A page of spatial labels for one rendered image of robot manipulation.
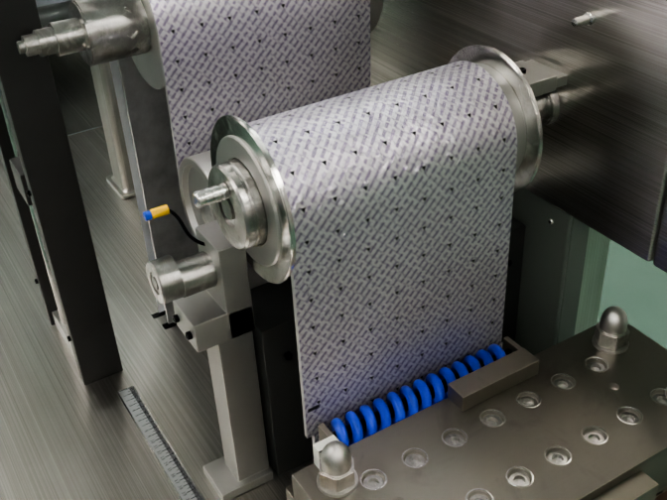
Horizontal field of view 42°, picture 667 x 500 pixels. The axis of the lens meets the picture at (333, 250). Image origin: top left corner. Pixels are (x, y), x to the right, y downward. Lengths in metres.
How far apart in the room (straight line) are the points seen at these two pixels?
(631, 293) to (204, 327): 2.12
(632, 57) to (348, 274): 0.31
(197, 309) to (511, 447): 0.31
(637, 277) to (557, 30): 2.05
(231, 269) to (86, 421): 0.37
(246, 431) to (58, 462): 0.24
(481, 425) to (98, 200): 0.86
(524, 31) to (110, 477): 0.64
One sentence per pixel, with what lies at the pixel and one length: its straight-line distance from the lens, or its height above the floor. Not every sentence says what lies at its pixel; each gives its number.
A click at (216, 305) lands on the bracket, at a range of 0.81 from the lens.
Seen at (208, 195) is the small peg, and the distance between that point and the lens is 0.70.
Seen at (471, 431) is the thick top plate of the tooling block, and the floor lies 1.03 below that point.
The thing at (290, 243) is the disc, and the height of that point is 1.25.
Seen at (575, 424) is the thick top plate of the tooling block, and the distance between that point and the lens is 0.85.
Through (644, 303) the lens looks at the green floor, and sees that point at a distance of 2.77.
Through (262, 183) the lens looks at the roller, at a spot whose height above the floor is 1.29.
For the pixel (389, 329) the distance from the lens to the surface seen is 0.81.
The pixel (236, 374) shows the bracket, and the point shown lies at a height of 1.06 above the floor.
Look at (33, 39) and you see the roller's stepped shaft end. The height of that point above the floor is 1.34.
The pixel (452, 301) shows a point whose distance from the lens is 0.84.
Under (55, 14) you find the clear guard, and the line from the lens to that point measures 1.67.
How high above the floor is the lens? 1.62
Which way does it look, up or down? 34 degrees down
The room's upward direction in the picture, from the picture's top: 3 degrees counter-clockwise
